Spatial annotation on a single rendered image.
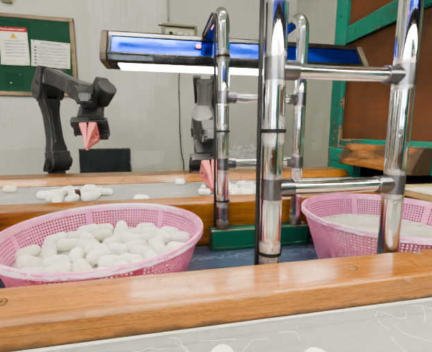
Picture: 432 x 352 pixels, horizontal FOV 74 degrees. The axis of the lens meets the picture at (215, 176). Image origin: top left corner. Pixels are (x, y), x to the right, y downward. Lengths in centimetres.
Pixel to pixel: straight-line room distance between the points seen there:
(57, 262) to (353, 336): 32
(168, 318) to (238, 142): 272
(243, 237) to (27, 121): 260
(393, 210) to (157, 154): 255
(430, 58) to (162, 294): 86
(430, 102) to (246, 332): 79
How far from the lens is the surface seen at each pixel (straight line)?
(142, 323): 26
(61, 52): 294
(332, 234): 46
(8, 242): 47
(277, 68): 30
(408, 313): 33
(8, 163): 306
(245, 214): 58
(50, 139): 123
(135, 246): 42
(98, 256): 42
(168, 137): 280
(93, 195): 72
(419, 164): 87
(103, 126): 94
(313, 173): 106
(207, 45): 70
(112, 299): 27
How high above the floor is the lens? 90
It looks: 9 degrees down
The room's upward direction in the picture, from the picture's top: straight up
